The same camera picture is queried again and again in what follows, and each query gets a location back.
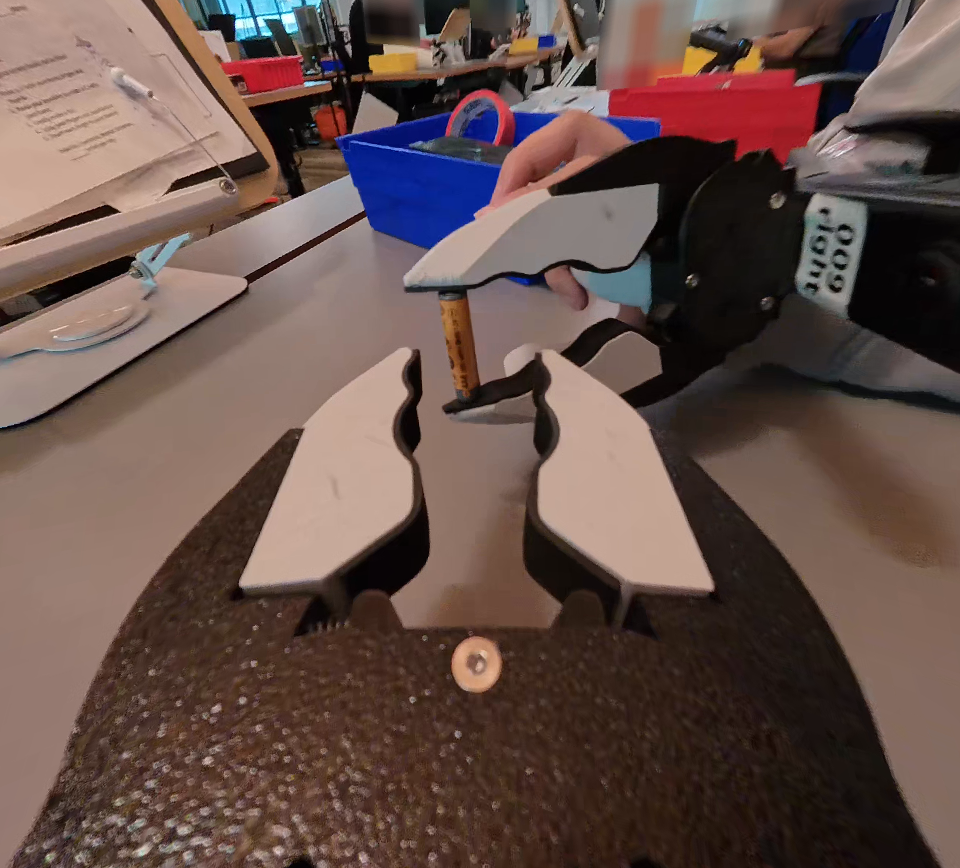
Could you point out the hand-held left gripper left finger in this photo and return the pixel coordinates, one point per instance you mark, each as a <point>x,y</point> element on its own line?
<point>337,485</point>

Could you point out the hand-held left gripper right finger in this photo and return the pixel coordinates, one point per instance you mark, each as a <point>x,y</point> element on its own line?
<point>615,500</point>

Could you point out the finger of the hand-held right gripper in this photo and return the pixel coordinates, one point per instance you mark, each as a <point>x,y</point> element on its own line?
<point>540,230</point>
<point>630,358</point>

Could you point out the orange battery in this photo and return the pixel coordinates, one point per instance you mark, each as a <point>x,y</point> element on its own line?
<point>459,350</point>

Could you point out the grey desk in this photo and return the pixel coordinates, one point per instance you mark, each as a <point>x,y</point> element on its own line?
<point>825,545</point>

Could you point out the person's right hand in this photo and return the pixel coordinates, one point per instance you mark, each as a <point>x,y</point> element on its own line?
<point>555,147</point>

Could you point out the dark flat packet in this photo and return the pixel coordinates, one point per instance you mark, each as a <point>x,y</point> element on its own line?
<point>457,151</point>

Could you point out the blue plastic bin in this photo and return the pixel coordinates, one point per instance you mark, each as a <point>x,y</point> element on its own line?
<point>420,185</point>

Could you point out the red tape roll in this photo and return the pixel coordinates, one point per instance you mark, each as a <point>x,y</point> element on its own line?
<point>495,104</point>

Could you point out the large red plastic bin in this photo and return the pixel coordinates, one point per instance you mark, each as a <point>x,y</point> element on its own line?
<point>712,117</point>

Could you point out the long background table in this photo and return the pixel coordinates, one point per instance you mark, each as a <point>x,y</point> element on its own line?
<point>465,66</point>

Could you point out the yellow plastic bin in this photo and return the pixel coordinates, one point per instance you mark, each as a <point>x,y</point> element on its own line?
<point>525,46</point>
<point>393,63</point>
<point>697,61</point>

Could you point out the orange bucket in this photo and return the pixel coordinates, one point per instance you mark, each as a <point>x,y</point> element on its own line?
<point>330,123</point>

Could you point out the wooden document stand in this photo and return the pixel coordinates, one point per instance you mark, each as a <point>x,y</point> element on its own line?
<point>112,328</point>

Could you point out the small red plastic bin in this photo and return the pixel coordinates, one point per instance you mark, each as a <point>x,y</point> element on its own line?
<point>262,74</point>

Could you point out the printed paper sheets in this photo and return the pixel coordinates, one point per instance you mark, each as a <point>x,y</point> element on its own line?
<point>75,57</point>

